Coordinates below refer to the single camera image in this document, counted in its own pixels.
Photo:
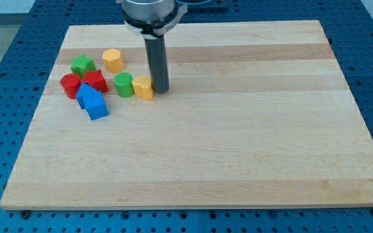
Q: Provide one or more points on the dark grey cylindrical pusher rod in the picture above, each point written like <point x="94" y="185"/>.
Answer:
<point x="156" y="55"/>

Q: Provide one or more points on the wooden board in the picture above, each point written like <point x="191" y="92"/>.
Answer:
<point x="258" y="115"/>

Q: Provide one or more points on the red cylinder block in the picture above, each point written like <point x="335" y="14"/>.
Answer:
<point x="71" y="84"/>

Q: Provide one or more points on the yellow heart block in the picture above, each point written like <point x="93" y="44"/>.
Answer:
<point x="142" y="87"/>

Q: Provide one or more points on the red star block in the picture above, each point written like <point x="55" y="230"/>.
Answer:
<point x="96" y="80"/>

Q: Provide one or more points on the blue cube block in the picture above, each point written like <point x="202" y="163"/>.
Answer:
<point x="95" y="105"/>

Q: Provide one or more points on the yellow hexagon block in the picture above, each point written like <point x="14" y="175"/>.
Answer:
<point x="113" y="60"/>

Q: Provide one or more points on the blue triangle block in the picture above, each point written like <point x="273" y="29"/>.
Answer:
<point x="84" y="89"/>

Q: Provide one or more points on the green star block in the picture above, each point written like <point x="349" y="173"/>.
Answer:
<point x="81" y="64"/>

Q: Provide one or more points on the green cylinder block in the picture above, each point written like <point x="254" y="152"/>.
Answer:
<point x="123" y="84"/>

